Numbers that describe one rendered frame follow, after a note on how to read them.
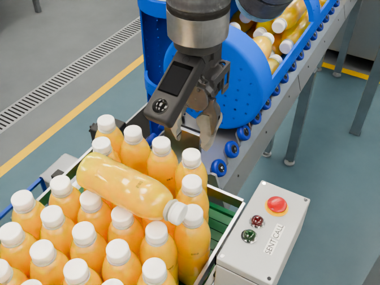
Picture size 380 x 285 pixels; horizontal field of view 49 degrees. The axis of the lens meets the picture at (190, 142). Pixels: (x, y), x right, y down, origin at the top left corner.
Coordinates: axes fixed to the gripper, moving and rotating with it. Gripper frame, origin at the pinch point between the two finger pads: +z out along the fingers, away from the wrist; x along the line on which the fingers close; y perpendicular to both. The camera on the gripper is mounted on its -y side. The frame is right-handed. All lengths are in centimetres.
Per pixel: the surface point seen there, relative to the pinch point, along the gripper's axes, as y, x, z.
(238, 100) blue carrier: 31.9, 4.0, 14.0
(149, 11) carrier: 77, 61, 24
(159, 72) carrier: 97, 71, 66
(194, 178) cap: 0.9, -0.5, 10.3
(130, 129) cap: 6.7, 18.8, 10.4
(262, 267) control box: -9.8, -19.3, 11.3
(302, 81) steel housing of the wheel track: 79, -1, 35
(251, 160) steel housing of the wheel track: 34.1, -1.1, 34.9
